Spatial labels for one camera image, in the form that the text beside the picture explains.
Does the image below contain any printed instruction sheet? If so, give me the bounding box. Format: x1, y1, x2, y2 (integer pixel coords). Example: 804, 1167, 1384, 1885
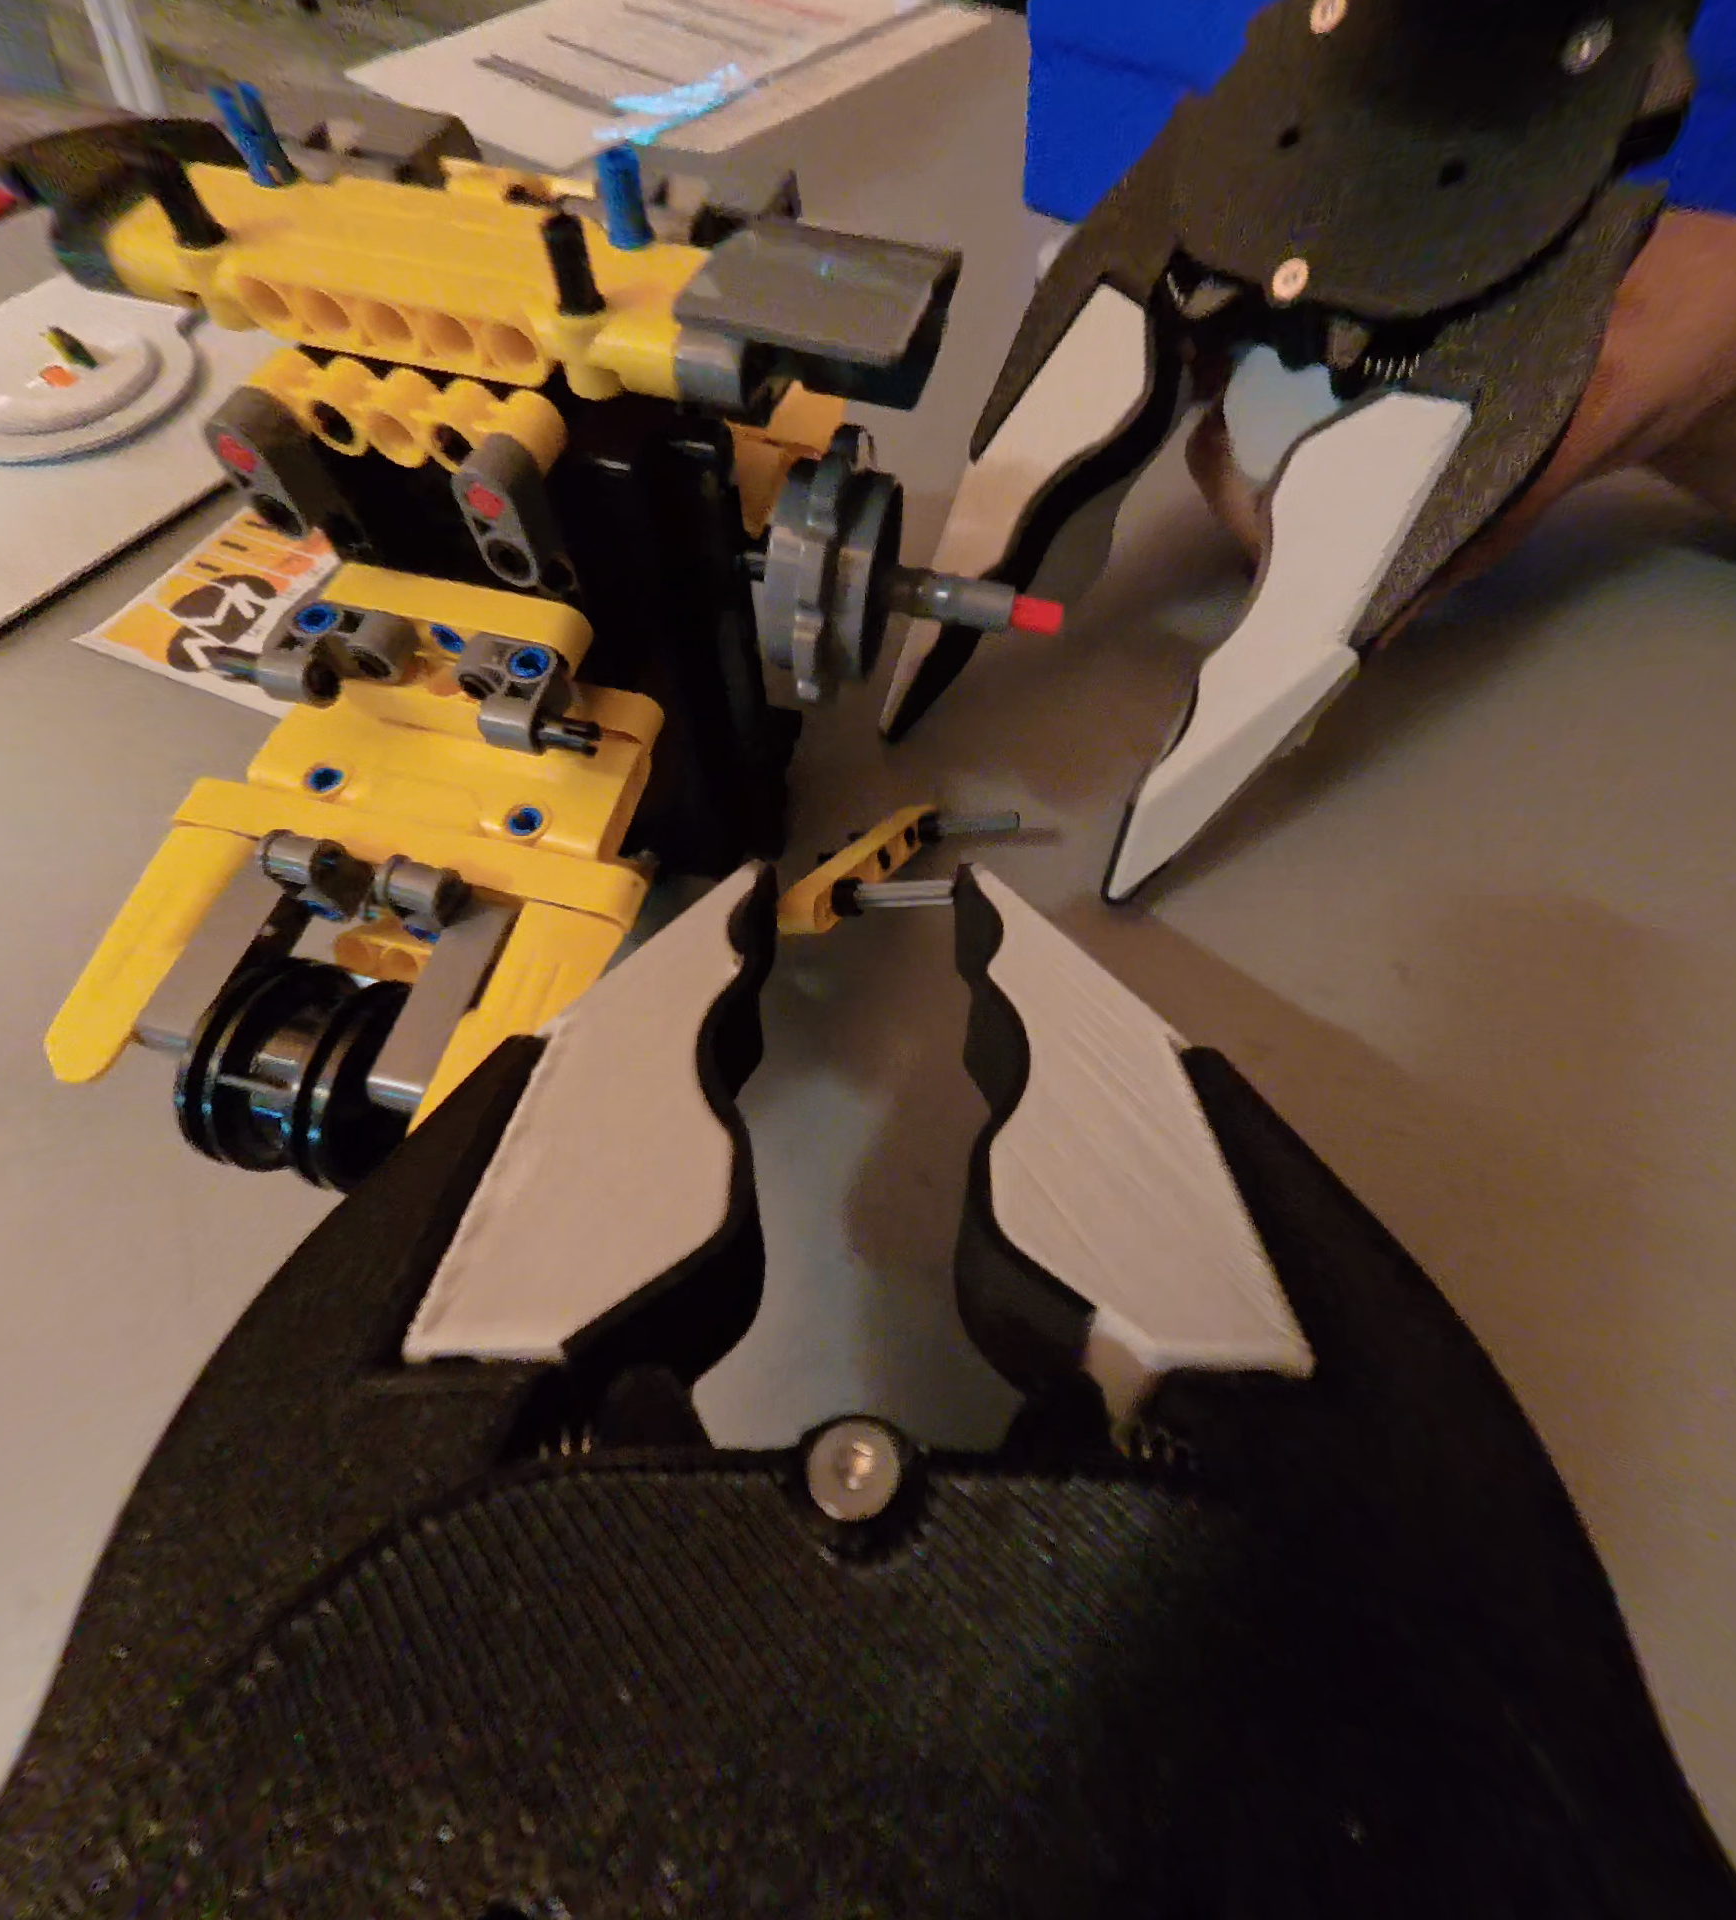
75, 502, 345, 701

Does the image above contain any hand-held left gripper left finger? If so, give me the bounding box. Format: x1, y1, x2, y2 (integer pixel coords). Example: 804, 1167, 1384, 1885
401, 861, 784, 1370

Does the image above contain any yellow and black toy model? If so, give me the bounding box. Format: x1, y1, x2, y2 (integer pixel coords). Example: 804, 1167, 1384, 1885
41, 81, 1067, 1198

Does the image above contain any blue plastic bin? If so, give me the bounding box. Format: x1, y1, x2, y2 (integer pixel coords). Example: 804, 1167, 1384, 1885
1024, 0, 1736, 229

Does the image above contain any person's right hand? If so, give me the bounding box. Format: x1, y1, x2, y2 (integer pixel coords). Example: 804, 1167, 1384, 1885
1190, 210, 1736, 623

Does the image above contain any yellow perforated toy beam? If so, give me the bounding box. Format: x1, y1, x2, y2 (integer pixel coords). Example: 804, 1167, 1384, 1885
774, 802, 947, 936

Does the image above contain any white printed paper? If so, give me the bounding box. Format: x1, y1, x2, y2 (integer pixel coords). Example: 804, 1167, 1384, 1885
350, 0, 994, 170

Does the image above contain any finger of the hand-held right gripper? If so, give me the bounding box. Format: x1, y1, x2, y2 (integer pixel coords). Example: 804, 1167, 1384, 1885
1100, 389, 1475, 907
875, 284, 1188, 745

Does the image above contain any white round device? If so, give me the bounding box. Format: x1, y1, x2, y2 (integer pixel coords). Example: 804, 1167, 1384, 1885
0, 317, 206, 461

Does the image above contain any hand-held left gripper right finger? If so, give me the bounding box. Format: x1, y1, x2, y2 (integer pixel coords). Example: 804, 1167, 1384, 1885
951, 863, 1318, 1421

